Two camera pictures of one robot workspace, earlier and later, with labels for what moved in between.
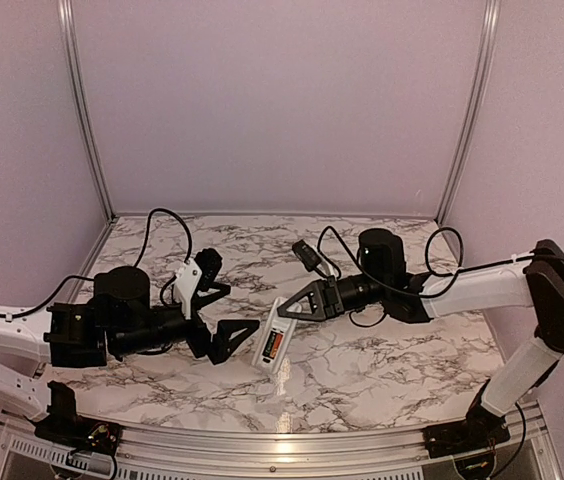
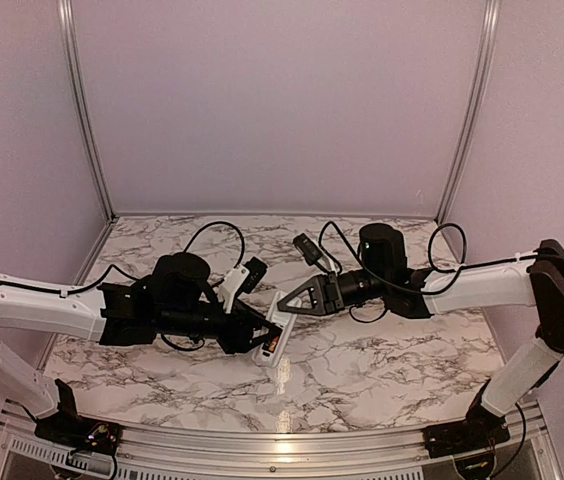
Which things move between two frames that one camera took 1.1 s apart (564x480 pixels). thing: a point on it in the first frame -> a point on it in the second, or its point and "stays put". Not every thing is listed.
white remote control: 275,337 stays put
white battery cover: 307,396 stays put
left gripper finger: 230,335 -> 267,342
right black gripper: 325,300 stays put
